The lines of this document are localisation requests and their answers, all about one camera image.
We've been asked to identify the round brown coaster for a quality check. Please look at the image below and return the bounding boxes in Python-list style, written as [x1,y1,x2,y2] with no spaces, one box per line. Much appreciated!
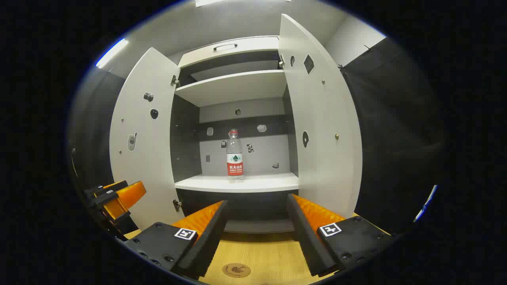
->
[222,263,251,278]

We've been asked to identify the white cabinet door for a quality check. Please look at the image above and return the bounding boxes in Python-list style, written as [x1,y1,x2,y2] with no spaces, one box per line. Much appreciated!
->
[109,47,187,231]
[278,14,363,219]

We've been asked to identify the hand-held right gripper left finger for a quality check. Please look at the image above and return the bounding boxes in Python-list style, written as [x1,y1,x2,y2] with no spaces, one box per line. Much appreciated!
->
[119,200,229,280]

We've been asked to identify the white cabinet shelf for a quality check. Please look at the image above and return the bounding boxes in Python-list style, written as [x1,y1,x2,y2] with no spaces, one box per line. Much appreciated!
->
[175,173,299,194]
[175,70,288,107]

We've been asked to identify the clear plastic bottle red label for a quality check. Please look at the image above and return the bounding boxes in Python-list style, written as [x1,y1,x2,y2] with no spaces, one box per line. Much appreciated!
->
[226,129,244,181]

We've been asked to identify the white and grey cabinet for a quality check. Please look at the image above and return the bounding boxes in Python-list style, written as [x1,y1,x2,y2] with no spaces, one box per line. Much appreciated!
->
[170,36,300,234]

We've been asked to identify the white cabinet drawer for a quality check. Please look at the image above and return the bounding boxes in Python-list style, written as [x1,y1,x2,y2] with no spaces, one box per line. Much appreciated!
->
[178,36,280,68]

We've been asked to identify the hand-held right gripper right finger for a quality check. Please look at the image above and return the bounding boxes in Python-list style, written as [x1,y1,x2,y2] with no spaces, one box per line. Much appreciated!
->
[286,193,396,277]

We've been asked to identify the black backdrop cloth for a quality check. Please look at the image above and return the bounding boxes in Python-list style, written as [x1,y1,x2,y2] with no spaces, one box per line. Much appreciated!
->
[339,38,450,235]

